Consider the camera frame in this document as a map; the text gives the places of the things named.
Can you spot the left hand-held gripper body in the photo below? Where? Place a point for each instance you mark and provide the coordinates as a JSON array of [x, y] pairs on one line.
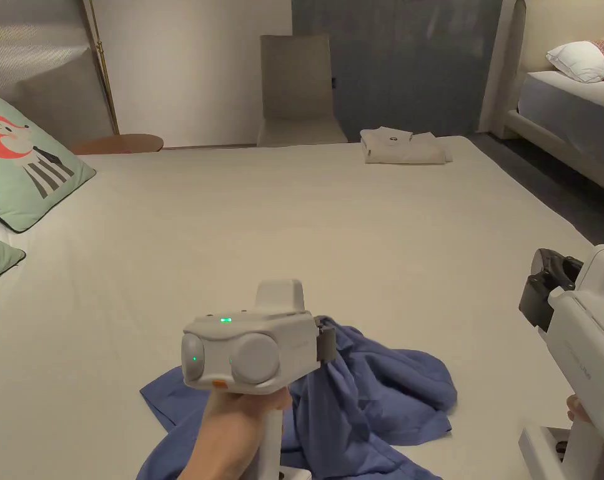
[[246, 350]]

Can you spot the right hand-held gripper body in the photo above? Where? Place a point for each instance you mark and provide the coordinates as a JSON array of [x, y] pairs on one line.
[[589, 340]]

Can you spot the blue shirt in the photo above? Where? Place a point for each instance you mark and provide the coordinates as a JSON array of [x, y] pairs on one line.
[[371, 400]]

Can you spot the person's left forearm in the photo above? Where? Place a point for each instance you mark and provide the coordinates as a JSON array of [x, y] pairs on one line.
[[216, 470]]

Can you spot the person's left hand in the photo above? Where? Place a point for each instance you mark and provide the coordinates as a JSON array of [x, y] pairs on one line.
[[236, 425]]

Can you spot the bed with beige sheet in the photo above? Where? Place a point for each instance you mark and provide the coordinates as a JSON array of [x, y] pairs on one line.
[[261, 220]]

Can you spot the cream upholstered bed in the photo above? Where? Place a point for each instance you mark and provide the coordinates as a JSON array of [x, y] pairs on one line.
[[566, 110]]

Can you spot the folded beige garment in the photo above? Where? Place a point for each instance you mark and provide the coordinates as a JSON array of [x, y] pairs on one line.
[[404, 147]]

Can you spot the white pillow with pink band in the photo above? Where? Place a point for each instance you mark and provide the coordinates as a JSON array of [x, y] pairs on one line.
[[579, 60]]

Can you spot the green cushion with fox print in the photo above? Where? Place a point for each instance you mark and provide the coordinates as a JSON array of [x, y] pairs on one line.
[[27, 165]]

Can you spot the brass floor lamp pole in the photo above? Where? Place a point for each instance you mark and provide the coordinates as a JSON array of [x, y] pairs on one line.
[[104, 65]]

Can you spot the grey padded headboard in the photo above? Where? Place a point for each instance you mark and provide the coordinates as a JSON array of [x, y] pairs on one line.
[[37, 65]]

